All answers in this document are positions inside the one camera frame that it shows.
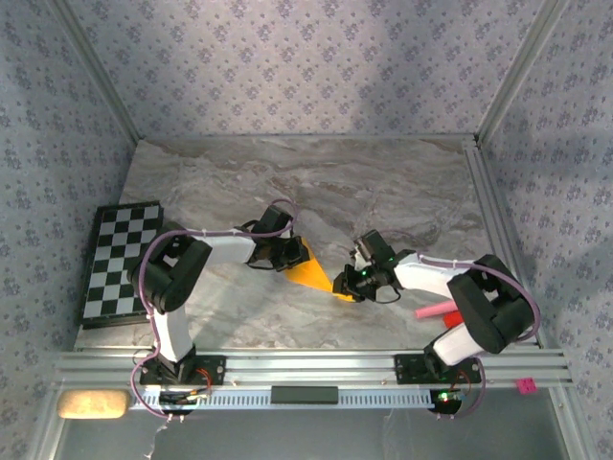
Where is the orange paper sheet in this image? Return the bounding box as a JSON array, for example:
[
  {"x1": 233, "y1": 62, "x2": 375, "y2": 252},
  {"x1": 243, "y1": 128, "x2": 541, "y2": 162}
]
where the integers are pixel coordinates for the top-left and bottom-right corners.
[{"x1": 284, "y1": 236, "x2": 359, "y2": 305}]

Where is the pink tube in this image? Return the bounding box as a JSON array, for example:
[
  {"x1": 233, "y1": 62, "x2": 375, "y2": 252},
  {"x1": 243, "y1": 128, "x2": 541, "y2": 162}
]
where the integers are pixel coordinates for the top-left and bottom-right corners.
[{"x1": 414, "y1": 301, "x2": 455, "y2": 320}]

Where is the black rectangular bar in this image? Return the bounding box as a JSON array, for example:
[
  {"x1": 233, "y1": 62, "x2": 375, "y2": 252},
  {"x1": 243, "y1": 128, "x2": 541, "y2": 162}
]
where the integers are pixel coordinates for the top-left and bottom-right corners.
[{"x1": 270, "y1": 385, "x2": 339, "y2": 405}]

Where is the black controller board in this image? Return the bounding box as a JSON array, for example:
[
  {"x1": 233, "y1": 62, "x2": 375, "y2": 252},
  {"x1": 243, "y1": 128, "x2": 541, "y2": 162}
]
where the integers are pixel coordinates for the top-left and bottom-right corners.
[
  {"x1": 428, "y1": 388, "x2": 465, "y2": 418},
  {"x1": 157, "y1": 388, "x2": 213, "y2": 418}
]

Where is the black and white chessboard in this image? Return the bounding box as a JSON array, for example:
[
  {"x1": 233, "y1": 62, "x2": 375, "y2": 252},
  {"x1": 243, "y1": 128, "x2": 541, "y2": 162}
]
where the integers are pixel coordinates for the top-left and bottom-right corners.
[{"x1": 79, "y1": 200, "x2": 167, "y2": 332}]

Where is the tan sponge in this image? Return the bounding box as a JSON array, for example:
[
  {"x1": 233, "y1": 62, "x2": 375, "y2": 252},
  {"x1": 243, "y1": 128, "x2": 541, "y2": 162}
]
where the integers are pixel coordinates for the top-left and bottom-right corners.
[{"x1": 56, "y1": 388, "x2": 133, "y2": 421}]

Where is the wide aluminium extrusion rail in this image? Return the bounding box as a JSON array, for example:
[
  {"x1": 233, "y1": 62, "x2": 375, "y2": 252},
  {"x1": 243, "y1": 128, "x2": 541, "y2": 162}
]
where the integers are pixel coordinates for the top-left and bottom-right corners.
[{"x1": 51, "y1": 348, "x2": 575, "y2": 390}]

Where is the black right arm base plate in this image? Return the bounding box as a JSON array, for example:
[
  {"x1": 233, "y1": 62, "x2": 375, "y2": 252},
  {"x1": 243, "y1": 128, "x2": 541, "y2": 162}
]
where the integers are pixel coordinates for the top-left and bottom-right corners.
[{"x1": 393, "y1": 353, "x2": 484, "y2": 386}]

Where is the white slotted cable duct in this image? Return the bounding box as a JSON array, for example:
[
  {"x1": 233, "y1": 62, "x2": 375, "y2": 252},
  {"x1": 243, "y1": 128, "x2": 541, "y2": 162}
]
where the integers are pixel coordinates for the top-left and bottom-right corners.
[{"x1": 128, "y1": 385, "x2": 464, "y2": 412}]

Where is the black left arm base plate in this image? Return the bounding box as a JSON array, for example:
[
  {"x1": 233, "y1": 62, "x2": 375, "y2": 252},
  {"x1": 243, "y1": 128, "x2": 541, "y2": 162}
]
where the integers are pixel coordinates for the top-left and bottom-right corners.
[{"x1": 138, "y1": 354, "x2": 227, "y2": 387}]

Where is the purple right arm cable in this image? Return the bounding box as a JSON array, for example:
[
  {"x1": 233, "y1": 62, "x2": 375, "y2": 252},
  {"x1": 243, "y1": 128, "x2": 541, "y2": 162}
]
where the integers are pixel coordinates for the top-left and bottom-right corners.
[{"x1": 382, "y1": 231, "x2": 542, "y2": 423}]

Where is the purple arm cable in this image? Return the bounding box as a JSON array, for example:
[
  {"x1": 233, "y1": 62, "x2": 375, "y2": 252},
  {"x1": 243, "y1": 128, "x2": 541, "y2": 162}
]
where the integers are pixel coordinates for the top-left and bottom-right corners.
[
  {"x1": 382, "y1": 231, "x2": 542, "y2": 423},
  {"x1": 129, "y1": 198, "x2": 301, "y2": 423}
]

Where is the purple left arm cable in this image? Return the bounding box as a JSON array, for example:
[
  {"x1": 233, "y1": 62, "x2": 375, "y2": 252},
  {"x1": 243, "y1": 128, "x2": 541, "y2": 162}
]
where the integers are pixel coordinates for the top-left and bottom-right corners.
[{"x1": 129, "y1": 198, "x2": 301, "y2": 423}]

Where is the aluminium frame leg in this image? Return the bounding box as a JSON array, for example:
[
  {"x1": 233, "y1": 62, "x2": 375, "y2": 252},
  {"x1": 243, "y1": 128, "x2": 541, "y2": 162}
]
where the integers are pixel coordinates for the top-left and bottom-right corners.
[
  {"x1": 550, "y1": 388, "x2": 600, "y2": 460},
  {"x1": 26, "y1": 388, "x2": 66, "y2": 460}
]

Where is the aluminium frame post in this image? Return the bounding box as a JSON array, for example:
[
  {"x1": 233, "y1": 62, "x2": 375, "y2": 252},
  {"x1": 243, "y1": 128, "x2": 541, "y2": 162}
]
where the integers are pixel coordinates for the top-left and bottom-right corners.
[
  {"x1": 47, "y1": 0, "x2": 145, "y2": 143},
  {"x1": 476, "y1": 0, "x2": 574, "y2": 145}
]

